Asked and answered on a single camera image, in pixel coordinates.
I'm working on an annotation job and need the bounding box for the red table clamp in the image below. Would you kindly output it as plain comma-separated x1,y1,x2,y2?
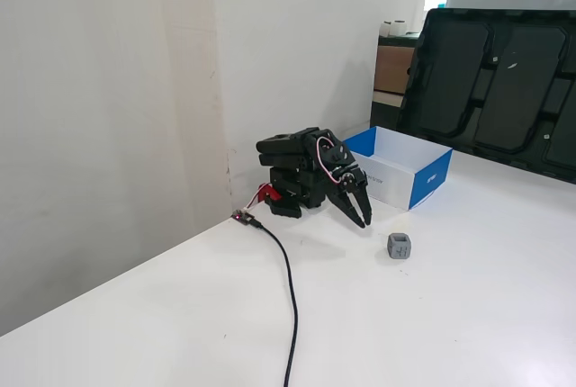
250,183,284,204

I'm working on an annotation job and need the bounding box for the white gripper servo wire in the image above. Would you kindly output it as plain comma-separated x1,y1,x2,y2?
314,135,348,186

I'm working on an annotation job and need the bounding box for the blue and white cardboard box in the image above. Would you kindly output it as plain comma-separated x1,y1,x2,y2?
342,125,454,212

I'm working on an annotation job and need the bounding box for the black plastic moulded tray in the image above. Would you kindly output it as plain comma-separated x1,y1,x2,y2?
395,7,576,184

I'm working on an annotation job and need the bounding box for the black power cable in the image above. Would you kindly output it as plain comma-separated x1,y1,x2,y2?
250,217,300,387

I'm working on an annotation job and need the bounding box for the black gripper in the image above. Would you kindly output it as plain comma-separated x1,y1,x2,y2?
323,159,373,230

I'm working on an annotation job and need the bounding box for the brown wooden cabinet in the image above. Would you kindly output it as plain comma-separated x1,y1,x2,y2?
370,32,418,130

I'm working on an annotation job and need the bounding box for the small controller board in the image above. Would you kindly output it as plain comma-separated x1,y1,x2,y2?
230,209,256,227

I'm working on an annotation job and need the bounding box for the gray cube block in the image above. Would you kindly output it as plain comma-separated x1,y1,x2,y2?
387,231,413,263

